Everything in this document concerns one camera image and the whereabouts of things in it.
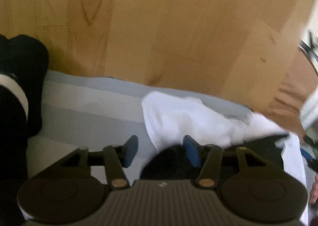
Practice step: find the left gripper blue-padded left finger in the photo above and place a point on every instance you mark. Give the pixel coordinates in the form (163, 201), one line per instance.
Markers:
(78, 184)

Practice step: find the person's right hand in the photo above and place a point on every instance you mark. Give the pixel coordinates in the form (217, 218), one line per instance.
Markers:
(314, 191)

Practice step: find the wooden headboard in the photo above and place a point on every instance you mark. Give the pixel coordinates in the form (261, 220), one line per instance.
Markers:
(238, 50)

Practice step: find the white garment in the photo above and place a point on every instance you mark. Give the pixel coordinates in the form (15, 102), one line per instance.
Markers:
(168, 119)

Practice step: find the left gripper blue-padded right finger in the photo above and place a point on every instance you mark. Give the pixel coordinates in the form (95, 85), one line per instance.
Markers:
(250, 178)

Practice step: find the black clothes with green trim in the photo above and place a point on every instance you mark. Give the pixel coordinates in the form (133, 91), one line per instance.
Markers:
(24, 64)

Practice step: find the striped blue bed sheet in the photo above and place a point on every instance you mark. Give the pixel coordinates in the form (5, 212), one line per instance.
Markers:
(91, 112)

